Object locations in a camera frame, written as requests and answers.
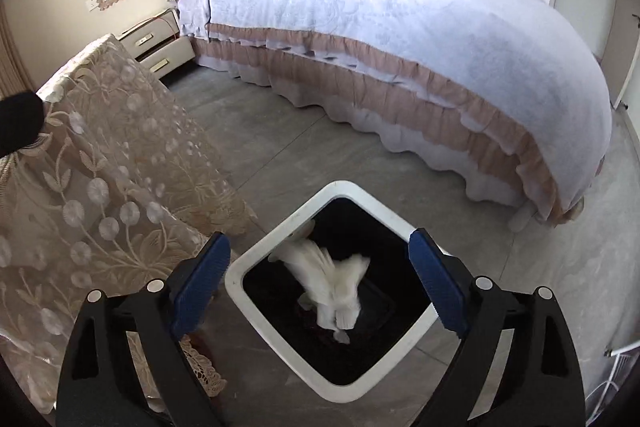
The table with floral lace cloth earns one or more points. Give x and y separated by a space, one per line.
100 182

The bed with lavender cover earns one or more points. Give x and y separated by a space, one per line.
400 32

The white tissue paper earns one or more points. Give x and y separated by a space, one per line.
325 277

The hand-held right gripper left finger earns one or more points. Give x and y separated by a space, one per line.
200 287

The white square trash bin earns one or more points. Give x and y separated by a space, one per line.
260 257

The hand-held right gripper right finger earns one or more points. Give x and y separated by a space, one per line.
440 279

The beige curtain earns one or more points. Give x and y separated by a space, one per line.
11 62

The beige nightstand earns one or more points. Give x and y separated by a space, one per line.
150 38

